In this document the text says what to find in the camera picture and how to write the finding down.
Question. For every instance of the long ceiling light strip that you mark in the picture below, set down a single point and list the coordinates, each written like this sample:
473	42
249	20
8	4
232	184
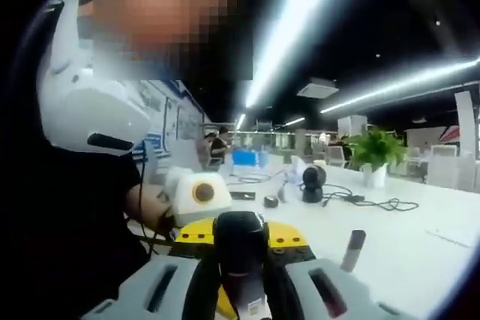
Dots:
401	85
288	24

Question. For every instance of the black tape roll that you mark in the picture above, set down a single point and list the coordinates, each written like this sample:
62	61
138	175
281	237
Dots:
270	202

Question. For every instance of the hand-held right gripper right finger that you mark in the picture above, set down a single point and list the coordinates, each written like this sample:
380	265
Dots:
326	290

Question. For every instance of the green plant in white pot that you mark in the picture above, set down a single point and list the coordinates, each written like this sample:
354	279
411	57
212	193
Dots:
375	151

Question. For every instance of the white table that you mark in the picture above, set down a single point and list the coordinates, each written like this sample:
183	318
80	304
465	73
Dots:
393	279

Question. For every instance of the black round webcam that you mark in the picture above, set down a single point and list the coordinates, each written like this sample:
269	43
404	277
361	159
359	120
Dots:
313	181

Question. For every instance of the white worn chest device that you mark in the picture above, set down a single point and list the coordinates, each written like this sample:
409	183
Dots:
86	110

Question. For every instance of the white plastic bag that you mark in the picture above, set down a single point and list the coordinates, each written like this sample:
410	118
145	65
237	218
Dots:
294	172

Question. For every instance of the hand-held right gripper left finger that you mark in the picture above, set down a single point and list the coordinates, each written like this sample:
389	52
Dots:
150	286

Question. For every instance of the red white banner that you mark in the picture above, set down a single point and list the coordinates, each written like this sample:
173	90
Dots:
449	134

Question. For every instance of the black cosmetic bottle cap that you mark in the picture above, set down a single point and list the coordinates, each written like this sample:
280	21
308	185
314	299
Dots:
240	237

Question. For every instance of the small grey stand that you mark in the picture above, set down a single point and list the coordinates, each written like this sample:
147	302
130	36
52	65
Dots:
283	192

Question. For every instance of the blue box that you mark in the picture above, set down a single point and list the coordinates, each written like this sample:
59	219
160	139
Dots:
244	158

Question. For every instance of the tall dark cosmetic bottle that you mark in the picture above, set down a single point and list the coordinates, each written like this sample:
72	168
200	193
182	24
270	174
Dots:
352	252

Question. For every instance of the ceiling air vent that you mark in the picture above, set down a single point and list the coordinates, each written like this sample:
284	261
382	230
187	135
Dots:
317	87

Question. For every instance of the black flat rectangular device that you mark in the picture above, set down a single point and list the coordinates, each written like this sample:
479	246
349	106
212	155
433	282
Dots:
242	195

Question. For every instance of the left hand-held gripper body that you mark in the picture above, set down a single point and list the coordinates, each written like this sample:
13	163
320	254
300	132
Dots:
221	204

